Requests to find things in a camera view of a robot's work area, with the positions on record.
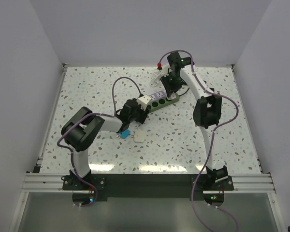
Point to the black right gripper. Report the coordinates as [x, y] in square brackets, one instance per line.
[170, 89]

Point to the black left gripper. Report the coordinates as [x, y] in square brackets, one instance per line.
[143, 114]

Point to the green power strip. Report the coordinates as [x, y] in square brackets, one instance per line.
[161, 103]

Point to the white charger plug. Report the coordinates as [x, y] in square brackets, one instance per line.
[139, 136]

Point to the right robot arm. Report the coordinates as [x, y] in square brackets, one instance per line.
[206, 115]

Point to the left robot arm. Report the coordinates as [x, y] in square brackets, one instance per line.
[78, 134]

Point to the blue charger plug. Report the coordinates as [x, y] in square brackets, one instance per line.
[124, 134]

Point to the purple power strip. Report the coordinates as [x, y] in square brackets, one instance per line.
[157, 95]

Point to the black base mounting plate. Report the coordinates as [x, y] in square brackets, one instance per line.
[101, 187]

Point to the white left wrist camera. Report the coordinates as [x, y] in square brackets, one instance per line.
[143, 101]

